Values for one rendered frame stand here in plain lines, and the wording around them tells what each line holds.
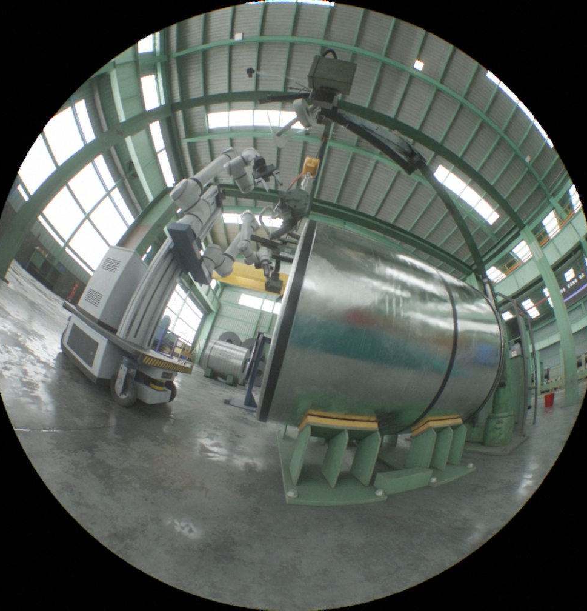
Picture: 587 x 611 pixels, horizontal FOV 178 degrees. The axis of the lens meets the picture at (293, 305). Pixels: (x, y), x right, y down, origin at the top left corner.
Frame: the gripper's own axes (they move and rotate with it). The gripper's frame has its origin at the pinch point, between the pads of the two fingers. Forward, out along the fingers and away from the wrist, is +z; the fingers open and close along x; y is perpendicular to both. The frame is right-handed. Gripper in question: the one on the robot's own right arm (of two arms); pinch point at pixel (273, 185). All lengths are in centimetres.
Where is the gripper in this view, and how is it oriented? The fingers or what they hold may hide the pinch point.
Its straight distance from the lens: 107.9
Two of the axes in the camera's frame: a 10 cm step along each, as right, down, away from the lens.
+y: 0.0, -0.1, 10.0
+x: -8.7, 5.0, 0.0
